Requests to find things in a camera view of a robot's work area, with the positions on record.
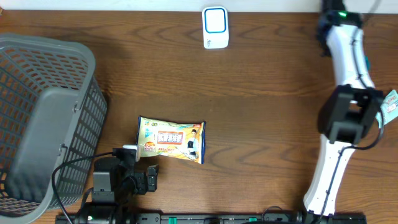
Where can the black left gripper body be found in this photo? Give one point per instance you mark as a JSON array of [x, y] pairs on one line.
[[138, 182]]

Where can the wet wipes pack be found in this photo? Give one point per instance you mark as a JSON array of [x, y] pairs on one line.
[[178, 140]]

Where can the mint green wipes packet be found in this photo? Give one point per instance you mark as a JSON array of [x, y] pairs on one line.
[[389, 109]]

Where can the teal mouthwash bottle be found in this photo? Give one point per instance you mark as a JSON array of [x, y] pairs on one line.
[[368, 65]]

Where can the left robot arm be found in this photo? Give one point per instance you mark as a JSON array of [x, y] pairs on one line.
[[115, 182]]

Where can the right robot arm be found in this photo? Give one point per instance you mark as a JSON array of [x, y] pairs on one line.
[[348, 115]]

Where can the white barcode scanner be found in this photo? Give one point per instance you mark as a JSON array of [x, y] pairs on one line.
[[215, 27]]

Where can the grey plastic basket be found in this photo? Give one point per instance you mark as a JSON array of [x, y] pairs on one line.
[[52, 115]]

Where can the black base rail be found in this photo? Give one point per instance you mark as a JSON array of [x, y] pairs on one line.
[[277, 218]]

